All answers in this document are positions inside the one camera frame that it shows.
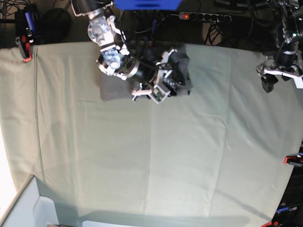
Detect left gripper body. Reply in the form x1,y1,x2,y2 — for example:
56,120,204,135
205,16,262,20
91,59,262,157
256,63,303,89

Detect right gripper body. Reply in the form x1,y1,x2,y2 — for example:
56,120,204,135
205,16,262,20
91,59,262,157
132,49,178,104

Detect grey t-shirt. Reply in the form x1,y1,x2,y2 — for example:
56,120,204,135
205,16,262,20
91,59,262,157
99,46,193,101

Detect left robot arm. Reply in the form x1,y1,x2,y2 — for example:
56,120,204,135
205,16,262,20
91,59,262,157
256,0,303,93

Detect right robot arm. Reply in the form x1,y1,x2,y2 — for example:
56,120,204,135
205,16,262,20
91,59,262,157
71,0,177,104

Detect black power strip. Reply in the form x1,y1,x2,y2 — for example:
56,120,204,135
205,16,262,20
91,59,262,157
177,12,232,24

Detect red black clamp right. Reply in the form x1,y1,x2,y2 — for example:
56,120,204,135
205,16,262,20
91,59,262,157
284,152,303,168

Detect red black clamp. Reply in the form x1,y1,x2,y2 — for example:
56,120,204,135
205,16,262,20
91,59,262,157
284,152,303,168
15,4,36,62

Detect green table cloth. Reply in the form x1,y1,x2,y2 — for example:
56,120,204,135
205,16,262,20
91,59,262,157
0,42,303,227

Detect blue plastic object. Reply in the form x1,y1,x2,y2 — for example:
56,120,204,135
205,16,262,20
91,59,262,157
114,0,182,10

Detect red clamp bottom right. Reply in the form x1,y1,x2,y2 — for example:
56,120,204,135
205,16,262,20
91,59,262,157
261,221,279,227

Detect red black clamp left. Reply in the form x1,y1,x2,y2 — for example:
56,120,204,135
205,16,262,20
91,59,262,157
15,4,36,62

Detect white bin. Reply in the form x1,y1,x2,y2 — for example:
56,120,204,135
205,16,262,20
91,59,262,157
0,175,60,227

